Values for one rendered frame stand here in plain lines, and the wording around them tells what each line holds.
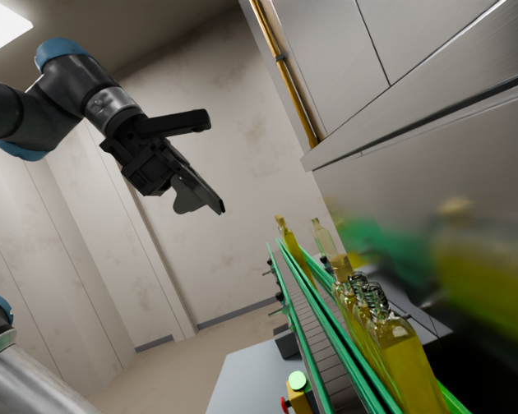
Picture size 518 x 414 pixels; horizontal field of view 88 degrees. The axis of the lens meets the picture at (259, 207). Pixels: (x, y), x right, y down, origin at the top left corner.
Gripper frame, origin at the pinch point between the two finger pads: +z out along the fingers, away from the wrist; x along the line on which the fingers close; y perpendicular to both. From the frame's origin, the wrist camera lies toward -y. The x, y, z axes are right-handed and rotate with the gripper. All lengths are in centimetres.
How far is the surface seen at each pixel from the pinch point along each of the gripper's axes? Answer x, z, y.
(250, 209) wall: -284, 12, 7
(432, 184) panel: 9.4, 18.0, -23.1
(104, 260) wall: -318, -74, 200
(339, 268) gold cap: -4.3, 23.4, -7.3
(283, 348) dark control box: -49, 49, 25
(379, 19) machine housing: 7.6, -2.8, -33.8
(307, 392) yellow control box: -21, 48, 20
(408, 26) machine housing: 11.7, 0.8, -32.5
